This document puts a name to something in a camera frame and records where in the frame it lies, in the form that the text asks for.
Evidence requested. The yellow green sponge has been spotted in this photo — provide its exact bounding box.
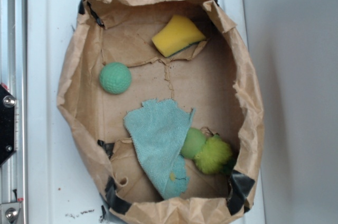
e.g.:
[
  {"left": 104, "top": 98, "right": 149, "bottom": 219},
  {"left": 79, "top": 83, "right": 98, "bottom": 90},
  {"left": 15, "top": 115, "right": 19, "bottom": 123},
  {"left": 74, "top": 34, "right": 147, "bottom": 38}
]
[{"left": 152, "top": 15, "right": 206, "bottom": 58}]

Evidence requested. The brown paper bag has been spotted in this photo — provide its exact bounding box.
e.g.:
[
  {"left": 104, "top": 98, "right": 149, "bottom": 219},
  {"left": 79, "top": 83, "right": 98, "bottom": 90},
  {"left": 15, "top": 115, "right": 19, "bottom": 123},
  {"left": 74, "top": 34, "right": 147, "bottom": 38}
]
[{"left": 57, "top": 0, "right": 264, "bottom": 223}]

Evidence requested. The light blue cloth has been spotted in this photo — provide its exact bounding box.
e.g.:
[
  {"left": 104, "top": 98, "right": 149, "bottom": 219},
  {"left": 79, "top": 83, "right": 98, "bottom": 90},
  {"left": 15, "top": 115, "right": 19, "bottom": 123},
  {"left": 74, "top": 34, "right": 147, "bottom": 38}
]
[{"left": 124, "top": 99, "right": 195, "bottom": 200}]

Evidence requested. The smooth green ball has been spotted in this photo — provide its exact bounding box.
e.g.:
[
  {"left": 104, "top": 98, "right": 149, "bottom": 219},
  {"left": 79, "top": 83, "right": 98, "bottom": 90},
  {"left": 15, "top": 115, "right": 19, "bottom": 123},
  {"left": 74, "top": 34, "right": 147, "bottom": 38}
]
[{"left": 181, "top": 127, "right": 206, "bottom": 160}]

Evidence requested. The green dimpled ball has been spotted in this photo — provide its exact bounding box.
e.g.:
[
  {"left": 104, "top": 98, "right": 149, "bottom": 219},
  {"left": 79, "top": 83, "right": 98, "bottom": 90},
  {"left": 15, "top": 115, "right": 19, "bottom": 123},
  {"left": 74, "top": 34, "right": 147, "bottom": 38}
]
[{"left": 99, "top": 62, "right": 132, "bottom": 95}]

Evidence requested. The fuzzy lime green toy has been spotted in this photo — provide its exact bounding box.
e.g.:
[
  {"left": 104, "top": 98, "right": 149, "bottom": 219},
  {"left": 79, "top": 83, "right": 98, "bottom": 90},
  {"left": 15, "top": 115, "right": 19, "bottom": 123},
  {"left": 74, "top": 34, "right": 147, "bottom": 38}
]
[{"left": 193, "top": 134, "right": 234, "bottom": 175}]

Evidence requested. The black metal bracket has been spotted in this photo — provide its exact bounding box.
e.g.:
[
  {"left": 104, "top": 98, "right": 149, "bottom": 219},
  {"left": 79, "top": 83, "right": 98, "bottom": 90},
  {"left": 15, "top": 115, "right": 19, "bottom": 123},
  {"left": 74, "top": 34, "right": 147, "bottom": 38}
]
[{"left": 1, "top": 83, "right": 17, "bottom": 166}]

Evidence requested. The aluminium frame rail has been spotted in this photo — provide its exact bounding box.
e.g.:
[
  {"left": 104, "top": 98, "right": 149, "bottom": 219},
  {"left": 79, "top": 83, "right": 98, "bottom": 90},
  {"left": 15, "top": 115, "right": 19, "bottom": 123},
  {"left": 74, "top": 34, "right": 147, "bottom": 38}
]
[{"left": 1, "top": 0, "right": 28, "bottom": 223}]

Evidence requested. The silver corner bracket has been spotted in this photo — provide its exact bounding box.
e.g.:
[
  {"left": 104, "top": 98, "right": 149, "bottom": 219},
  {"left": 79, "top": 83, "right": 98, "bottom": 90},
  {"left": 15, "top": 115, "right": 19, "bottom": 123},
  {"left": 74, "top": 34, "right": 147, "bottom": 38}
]
[{"left": 1, "top": 202, "right": 23, "bottom": 224}]

